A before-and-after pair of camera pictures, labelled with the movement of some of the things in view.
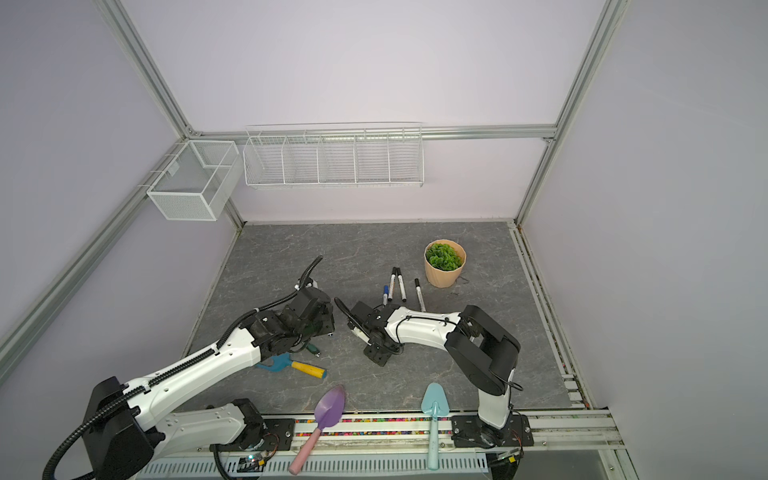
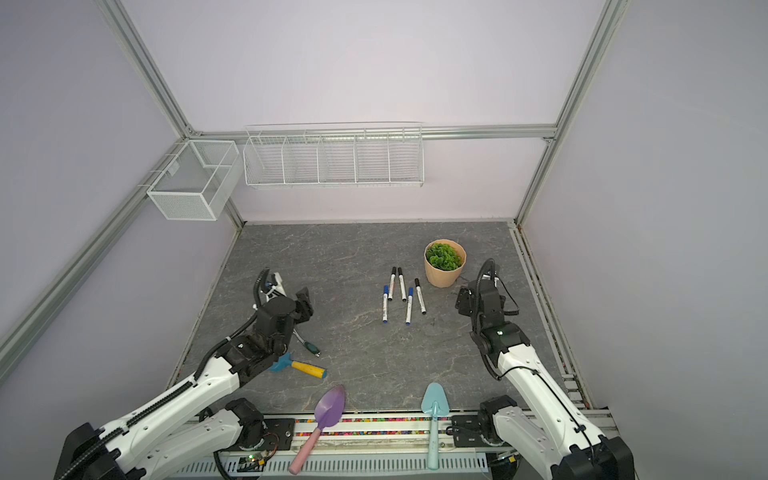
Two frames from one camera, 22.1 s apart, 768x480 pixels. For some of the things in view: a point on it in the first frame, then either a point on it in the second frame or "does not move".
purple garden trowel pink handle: x=328 y=412 does not move
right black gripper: x=380 y=358 → x=464 y=302
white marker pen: x=402 y=286 does not move
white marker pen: x=420 y=295 does not move
